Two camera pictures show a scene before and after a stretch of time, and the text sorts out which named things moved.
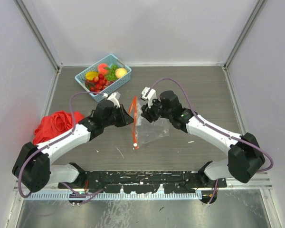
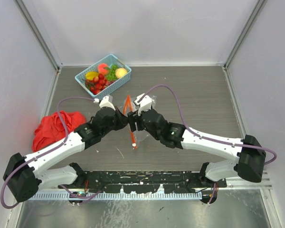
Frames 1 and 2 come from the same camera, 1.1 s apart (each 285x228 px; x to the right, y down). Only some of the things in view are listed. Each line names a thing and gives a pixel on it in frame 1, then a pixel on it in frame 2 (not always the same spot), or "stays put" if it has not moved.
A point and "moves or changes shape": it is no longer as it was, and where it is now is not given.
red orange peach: x=101 y=70 stays put
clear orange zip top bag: x=143 y=130 moves or changes shape
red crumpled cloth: x=55 y=123 stays put
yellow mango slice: x=90 y=75 stays put
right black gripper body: x=156 y=109 → x=134 y=117
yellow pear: x=120 y=72 stays put
